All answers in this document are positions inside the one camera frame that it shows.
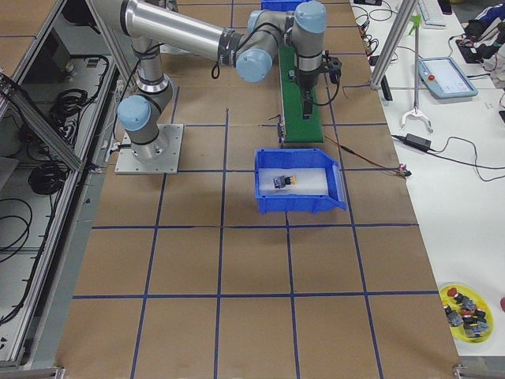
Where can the teach pendant tablet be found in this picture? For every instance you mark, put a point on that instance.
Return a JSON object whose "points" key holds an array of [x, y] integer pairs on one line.
{"points": [[445, 79]]}

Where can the yellow plate of buttons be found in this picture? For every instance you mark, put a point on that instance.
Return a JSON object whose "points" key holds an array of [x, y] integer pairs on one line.
{"points": [[468, 315]]}

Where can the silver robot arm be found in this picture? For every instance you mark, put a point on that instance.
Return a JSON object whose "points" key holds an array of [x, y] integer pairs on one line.
{"points": [[301, 29]]}

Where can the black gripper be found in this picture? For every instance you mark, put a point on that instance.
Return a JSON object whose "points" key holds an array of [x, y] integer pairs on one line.
{"points": [[305, 82]]}

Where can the yellow push button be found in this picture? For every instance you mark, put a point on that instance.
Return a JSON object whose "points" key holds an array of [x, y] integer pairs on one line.
{"points": [[283, 181]]}

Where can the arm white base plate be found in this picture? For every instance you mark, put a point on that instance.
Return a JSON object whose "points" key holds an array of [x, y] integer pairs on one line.
{"points": [[161, 156]]}

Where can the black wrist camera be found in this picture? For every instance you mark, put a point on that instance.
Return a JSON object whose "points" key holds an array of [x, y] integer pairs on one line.
{"points": [[333, 67]]}

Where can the blue bin with buttons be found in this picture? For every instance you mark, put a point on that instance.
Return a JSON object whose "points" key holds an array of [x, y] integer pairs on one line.
{"points": [[280, 5]]}

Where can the aluminium frame post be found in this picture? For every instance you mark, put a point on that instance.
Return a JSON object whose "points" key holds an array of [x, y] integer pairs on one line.
{"points": [[402, 18]]}

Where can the green handled reacher grabber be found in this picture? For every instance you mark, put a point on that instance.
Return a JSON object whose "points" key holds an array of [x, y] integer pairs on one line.
{"points": [[415, 112]]}

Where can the black power adapter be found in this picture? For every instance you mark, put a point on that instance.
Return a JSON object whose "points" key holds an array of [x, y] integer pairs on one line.
{"points": [[419, 143]]}

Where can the blue empty bin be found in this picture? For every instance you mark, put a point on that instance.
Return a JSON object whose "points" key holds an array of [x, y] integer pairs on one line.
{"points": [[289, 158]]}

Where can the white foam pad target bin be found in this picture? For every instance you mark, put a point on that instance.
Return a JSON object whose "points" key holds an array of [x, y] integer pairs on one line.
{"points": [[309, 181]]}

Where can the green conveyor belt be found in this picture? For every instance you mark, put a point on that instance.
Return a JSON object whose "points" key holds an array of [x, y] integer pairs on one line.
{"points": [[292, 127]]}

